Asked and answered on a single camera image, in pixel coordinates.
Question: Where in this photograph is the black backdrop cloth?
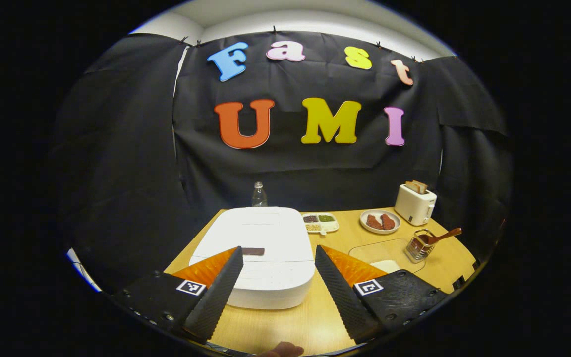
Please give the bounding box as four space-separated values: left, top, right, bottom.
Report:
53 31 514 293

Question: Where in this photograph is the wooden spoon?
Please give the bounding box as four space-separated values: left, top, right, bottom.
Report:
417 228 463 246

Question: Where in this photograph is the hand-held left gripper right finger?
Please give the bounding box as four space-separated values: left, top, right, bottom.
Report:
314 244 450 344

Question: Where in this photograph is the clear plastic water bottle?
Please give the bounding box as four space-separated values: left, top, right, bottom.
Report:
252 181 268 208

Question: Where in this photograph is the white toaster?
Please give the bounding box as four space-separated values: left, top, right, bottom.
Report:
395 183 438 227

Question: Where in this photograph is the white round plate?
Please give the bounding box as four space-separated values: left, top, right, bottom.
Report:
359 209 401 235

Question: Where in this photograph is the wire chopstick holder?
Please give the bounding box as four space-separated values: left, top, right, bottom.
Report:
404 229 437 262

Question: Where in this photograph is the white divided grain dish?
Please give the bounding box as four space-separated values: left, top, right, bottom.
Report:
301 212 340 234

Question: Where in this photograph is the clear box of rice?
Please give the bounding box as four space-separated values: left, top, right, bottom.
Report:
348 238 426 275

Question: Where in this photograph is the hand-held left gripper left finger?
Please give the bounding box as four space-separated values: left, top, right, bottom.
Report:
112 246 244 343

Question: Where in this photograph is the white rice cooker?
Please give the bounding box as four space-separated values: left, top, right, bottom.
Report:
189 207 316 310

